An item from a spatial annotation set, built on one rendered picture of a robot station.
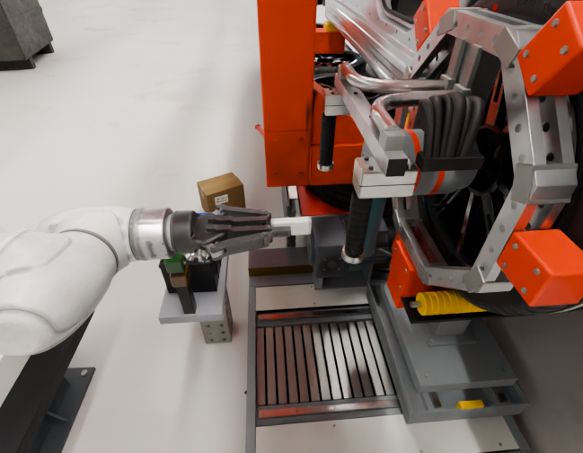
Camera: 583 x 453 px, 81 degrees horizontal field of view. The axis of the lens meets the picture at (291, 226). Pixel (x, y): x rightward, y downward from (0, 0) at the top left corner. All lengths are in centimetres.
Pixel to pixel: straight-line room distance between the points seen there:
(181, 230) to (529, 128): 53
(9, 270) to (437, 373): 106
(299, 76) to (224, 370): 105
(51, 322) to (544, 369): 155
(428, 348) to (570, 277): 72
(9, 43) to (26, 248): 510
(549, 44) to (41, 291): 67
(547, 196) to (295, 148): 80
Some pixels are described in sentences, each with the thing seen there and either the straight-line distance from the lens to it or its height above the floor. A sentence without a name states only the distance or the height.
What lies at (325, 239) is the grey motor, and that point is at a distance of 121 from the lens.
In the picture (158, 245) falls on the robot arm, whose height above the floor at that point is 84.
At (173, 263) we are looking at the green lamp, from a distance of 83.
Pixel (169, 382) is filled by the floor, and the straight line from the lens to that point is 142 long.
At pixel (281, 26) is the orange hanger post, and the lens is 108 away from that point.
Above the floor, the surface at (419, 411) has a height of 15.
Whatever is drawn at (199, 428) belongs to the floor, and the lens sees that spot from 132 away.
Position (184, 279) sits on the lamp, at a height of 60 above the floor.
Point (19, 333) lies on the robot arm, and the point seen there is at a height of 89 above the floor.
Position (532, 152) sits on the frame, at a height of 100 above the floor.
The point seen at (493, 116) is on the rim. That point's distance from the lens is 84.
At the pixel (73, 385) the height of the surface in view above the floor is 2.
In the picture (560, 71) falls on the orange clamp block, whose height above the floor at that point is 109.
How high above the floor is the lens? 122
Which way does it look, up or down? 40 degrees down
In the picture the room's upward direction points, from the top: straight up
